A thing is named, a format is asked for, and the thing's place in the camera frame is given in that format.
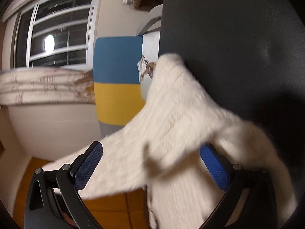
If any cream knit sweater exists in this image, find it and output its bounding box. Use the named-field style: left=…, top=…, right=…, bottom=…
left=42, top=53, right=298, bottom=229

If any beige left curtain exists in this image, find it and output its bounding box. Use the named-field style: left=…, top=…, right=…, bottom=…
left=1, top=67, right=95, bottom=106

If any grey yellow blue sofa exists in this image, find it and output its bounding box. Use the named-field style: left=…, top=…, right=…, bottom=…
left=93, top=5, right=163, bottom=136

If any back window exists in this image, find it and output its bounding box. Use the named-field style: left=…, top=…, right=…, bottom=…
left=11, top=0, right=100, bottom=70

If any white deer print pillow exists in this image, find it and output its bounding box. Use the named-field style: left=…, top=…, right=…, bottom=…
left=137, top=31, right=160, bottom=101

